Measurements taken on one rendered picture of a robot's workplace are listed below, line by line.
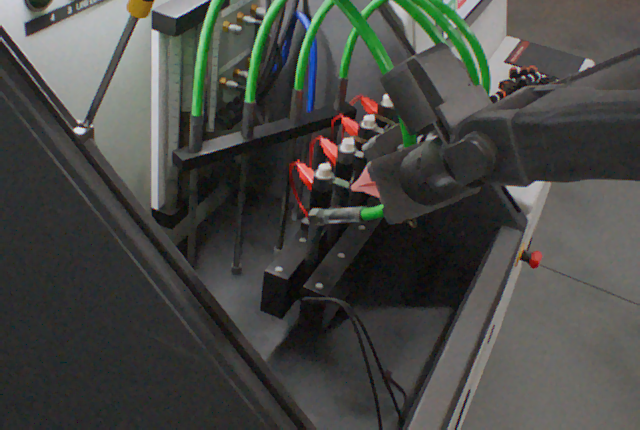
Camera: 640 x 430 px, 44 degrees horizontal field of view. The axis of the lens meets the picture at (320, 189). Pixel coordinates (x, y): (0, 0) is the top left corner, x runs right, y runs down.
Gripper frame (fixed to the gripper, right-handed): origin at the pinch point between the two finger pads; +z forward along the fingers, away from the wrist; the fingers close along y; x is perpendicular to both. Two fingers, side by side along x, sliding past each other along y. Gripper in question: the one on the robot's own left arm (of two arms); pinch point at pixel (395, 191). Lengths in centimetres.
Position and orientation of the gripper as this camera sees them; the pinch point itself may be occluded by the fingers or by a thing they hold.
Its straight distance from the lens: 85.9
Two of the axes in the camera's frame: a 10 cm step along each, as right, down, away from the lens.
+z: -2.5, 1.6, 9.6
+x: 3.5, 9.3, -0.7
